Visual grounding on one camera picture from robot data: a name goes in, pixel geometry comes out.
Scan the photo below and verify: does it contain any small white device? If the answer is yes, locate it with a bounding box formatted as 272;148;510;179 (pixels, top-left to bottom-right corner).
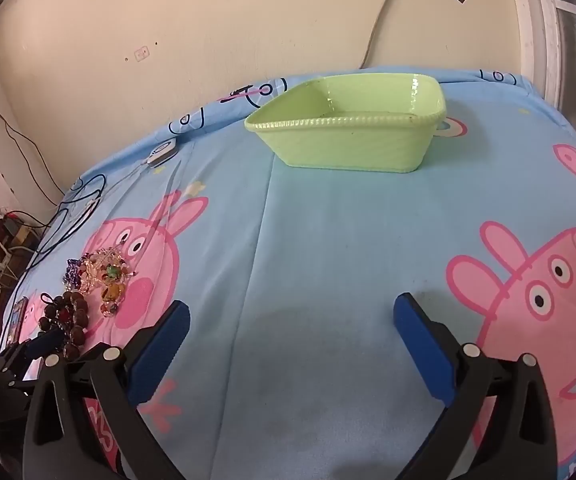
144;142;178;166

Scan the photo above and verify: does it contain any black cable on bedsheet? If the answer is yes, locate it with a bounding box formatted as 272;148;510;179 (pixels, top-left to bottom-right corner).
18;172;109;281

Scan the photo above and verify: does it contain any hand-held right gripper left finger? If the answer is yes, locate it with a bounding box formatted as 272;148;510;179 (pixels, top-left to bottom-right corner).
23;300;191;480

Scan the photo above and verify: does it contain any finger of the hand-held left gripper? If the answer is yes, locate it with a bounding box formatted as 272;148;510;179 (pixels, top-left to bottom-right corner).
0;331;69;386

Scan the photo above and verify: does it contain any white window frame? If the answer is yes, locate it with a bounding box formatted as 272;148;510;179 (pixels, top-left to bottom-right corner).
505;0;576;161

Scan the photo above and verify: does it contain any beige wall cable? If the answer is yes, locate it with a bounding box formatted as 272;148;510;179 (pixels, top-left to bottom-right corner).
359;0;405;69

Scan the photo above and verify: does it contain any blue cartoon printed bedsheet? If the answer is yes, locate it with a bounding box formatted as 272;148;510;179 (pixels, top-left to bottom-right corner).
0;67;576;480

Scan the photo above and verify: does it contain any purple bead necklace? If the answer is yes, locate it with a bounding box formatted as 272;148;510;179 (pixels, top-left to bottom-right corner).
64;257;94;288

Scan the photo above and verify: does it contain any smartphone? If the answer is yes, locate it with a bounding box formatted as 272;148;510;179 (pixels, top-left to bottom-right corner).
5;296;30;339

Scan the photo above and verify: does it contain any black wall cable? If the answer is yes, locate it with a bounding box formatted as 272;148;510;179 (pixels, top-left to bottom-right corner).
0;65;64;206

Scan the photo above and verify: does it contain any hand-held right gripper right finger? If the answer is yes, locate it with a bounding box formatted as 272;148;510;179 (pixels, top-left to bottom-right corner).
393;292;568;480

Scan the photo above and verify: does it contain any green plastic basket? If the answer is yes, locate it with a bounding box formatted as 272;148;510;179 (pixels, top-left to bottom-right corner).
244;73;447;173

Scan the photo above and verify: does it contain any brown bead bracelet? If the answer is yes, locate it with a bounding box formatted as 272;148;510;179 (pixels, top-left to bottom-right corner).
38;290;91;361

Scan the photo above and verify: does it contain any gold amber jewelry pile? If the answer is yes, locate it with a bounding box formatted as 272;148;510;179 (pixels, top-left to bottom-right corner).
80;246;138;318

